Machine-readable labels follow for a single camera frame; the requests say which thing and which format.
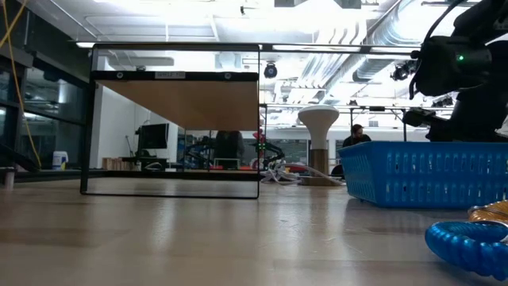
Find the blue coil keychain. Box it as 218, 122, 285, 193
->
424, 221, 508, 282

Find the person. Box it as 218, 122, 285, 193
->
341, 123, 373, 149
215, 129, 246, 171

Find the white bucket blue label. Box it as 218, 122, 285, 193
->
52, 150, 70, 172

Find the white mushroom lamp wooden base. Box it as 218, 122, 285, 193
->
297, 104, 341, 179

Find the black overhead crossbar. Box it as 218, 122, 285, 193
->
260, 42, 422, 56

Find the hanging yellow cable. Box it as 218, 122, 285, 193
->
0, 0, 43, 168

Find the small grey cylinder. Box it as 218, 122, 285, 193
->
0, 166, 17, 188

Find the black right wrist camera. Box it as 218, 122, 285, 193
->
402, 107, 440, 129

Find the orange coil keychain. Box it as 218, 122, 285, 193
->
467, 199, 508, 226

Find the wooden shelf riser black frame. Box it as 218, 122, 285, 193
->
79, 41, 262, 200

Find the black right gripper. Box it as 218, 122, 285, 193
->
426, 85, 508, 143

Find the yellow green crayon box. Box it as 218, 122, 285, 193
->
298, 176, 345, 187

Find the silver ventilation duct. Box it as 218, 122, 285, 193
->
317, 0, 421, 84

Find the stack of wooden blocks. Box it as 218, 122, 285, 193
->
101, 157, 139, 172

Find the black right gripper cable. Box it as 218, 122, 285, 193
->
408, 0, 469, 100

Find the black computer monitor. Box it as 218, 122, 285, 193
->
136, 122, 171, 151

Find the black aluminium rig frame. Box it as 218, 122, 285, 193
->
0, 141, 265, 184

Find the blue plastic basket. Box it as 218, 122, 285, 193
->
337, 141, 508, 211

